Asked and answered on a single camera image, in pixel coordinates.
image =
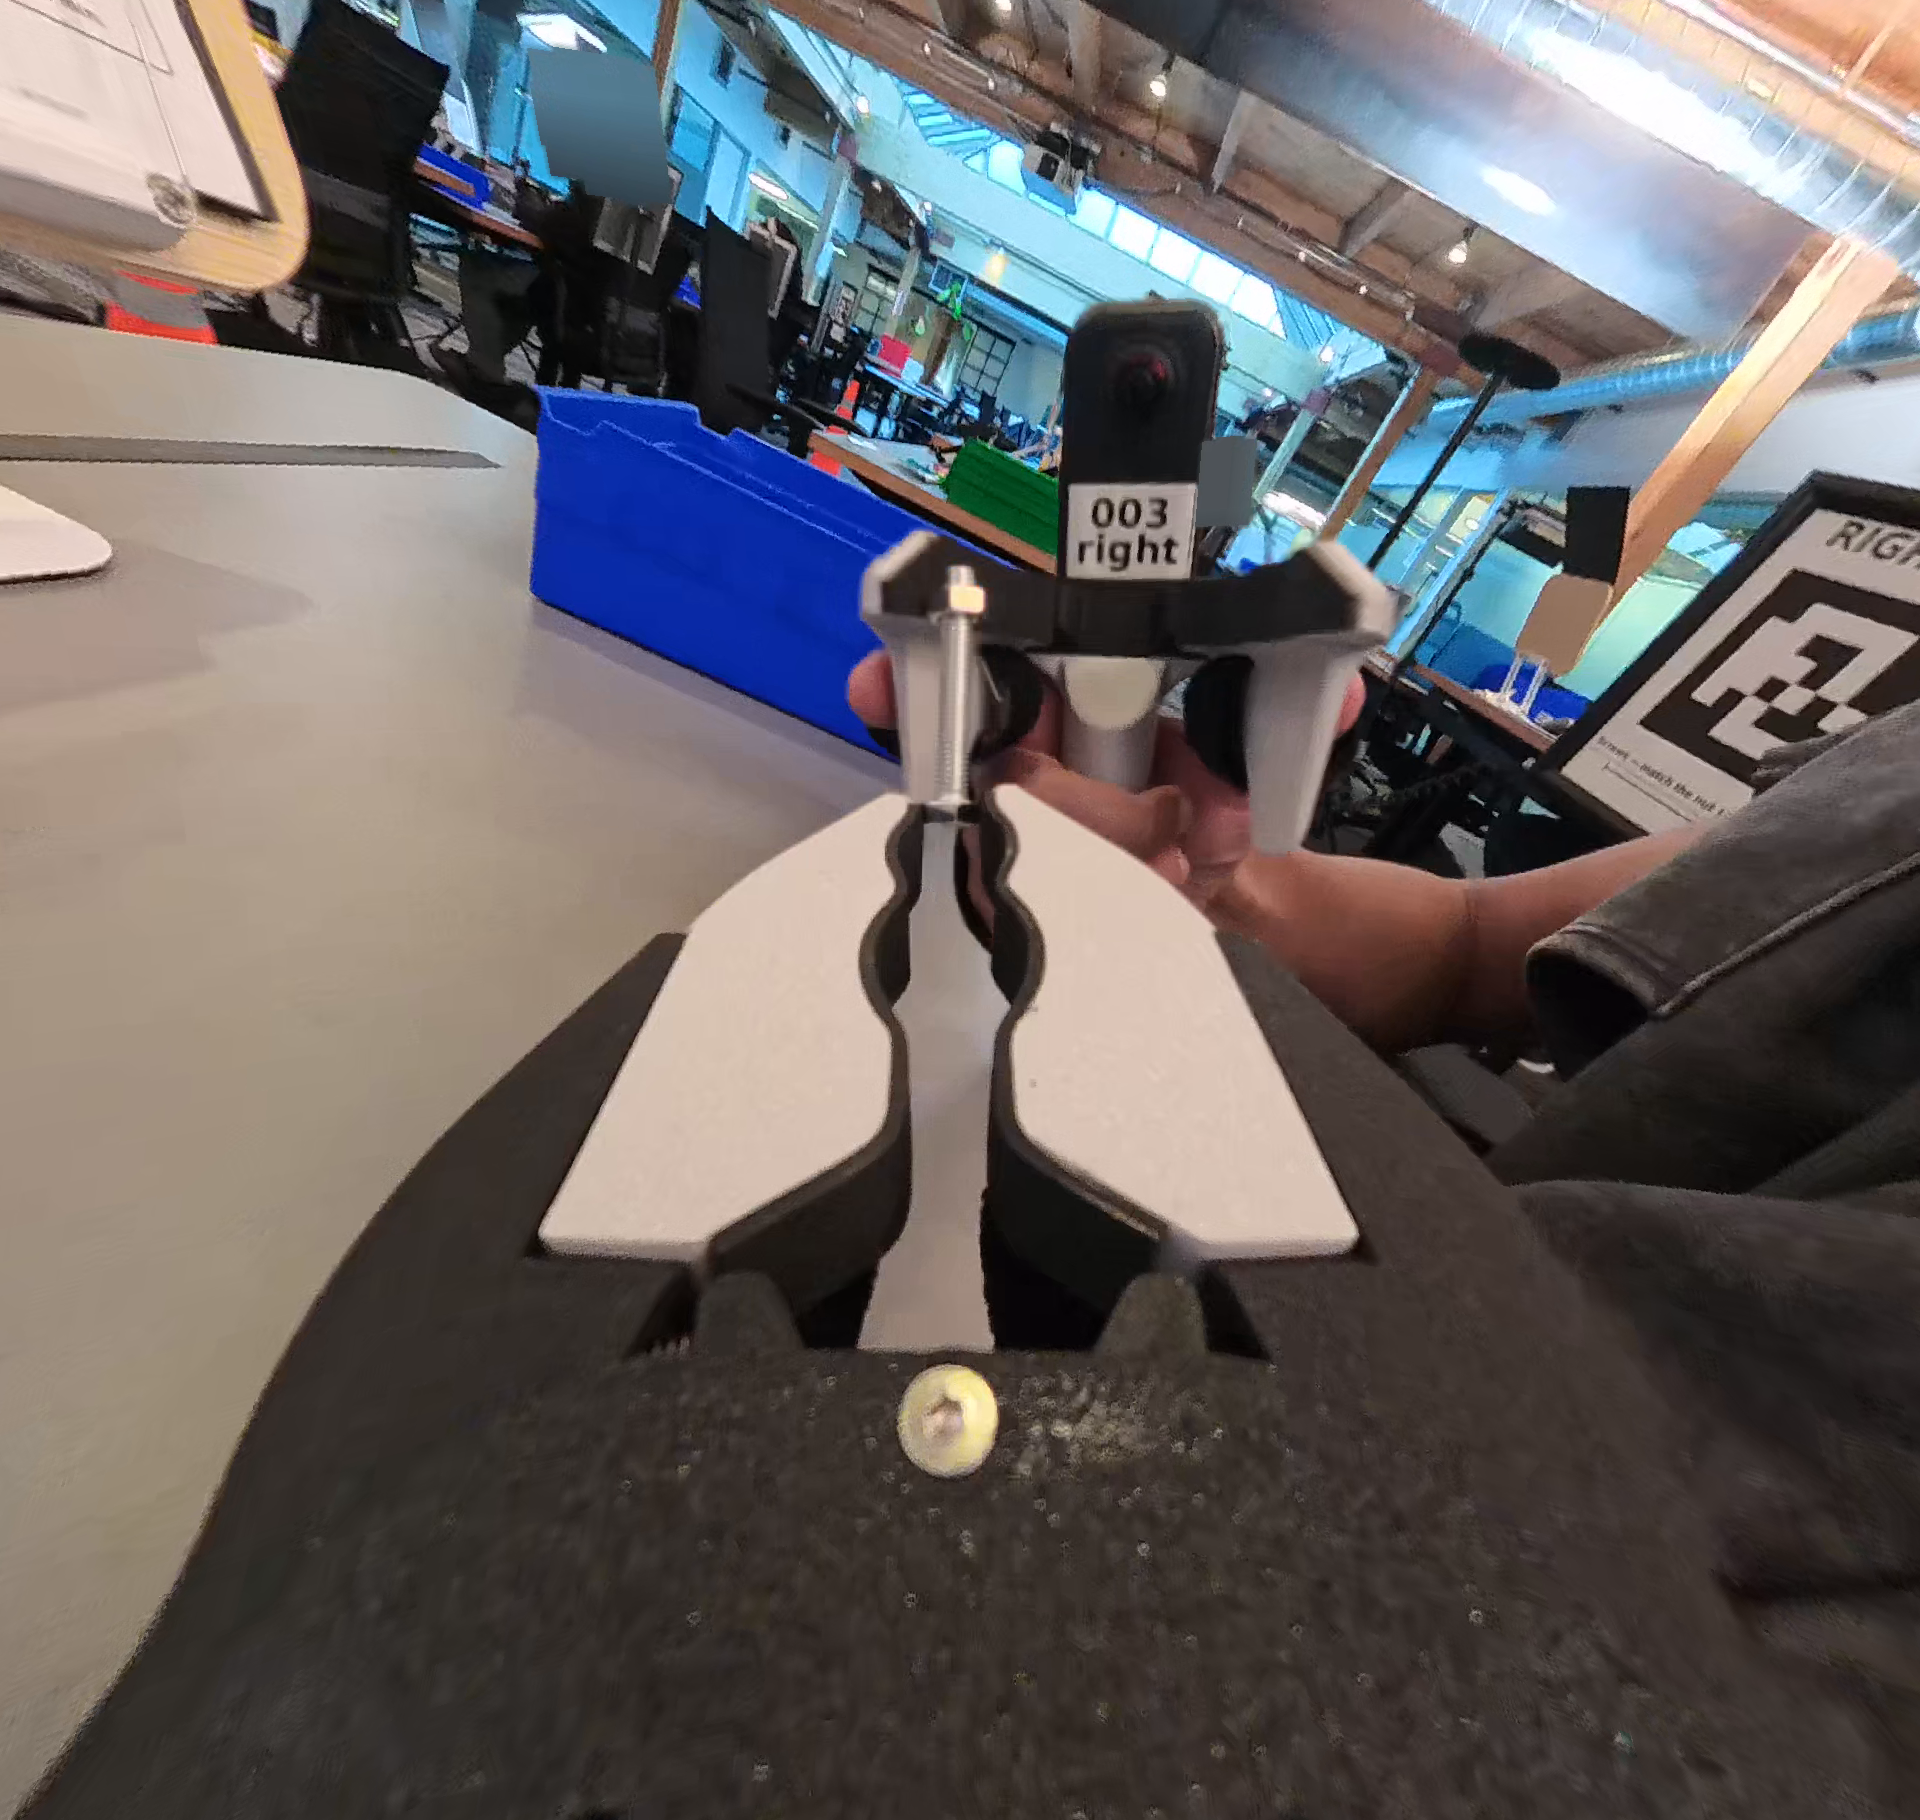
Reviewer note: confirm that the person's right forearm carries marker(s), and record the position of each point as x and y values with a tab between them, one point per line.
1424	935

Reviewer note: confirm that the framed marker poster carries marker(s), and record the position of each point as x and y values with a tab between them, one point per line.
1770	650

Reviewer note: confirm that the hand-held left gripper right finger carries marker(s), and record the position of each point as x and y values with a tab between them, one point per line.
1170	1084

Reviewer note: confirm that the blue plastic bin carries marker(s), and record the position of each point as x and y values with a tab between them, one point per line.
705	561

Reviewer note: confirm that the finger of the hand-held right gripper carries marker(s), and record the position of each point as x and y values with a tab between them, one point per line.
1299	711
908	604

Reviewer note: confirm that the printed instruction sheet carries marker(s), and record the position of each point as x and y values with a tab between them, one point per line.
91	51

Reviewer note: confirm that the black floor lamp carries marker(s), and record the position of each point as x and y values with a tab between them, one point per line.
1500	365

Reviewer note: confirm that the small silver bolt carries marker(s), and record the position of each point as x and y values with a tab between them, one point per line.
962	594

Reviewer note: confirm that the wooden background table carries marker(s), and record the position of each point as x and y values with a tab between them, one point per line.
901	479

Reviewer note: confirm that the black office chair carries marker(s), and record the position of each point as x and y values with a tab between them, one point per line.
751	334
361	125

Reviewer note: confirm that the green plastic crate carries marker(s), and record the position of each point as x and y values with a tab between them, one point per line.
1005	492

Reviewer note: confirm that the grey desk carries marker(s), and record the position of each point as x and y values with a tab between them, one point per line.
301	800

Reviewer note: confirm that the short silver bolt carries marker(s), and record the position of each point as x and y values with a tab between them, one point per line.
956	711

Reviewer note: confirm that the person's right hand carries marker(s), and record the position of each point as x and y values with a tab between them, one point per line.
1201	838

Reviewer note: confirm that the orange traffic cone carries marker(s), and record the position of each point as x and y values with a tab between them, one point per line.
159	312

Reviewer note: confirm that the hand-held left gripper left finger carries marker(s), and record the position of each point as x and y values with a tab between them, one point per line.
721	1071

